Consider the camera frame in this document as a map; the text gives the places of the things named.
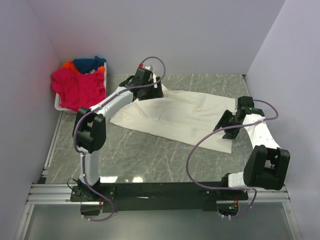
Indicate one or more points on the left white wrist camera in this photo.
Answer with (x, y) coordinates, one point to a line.
(147, 67)

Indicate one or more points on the white t shirt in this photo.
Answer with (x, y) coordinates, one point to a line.
(183, 114)

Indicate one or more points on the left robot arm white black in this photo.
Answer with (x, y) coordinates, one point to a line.
(89, 133)

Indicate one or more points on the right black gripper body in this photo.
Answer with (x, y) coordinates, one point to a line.
(232, 132)

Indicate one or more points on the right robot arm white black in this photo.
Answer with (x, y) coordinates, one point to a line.
(268, 163)

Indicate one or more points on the blue t shirt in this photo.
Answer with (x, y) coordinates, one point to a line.
(86, 65)

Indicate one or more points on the black base beam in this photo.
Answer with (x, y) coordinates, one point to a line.
(143, 196)

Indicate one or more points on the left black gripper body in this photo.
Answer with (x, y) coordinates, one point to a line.
(150, 92)

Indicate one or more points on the pink t shirt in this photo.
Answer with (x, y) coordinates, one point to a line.
(78, 90)

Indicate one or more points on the orange t shirt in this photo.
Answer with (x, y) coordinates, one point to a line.
(70, 65)

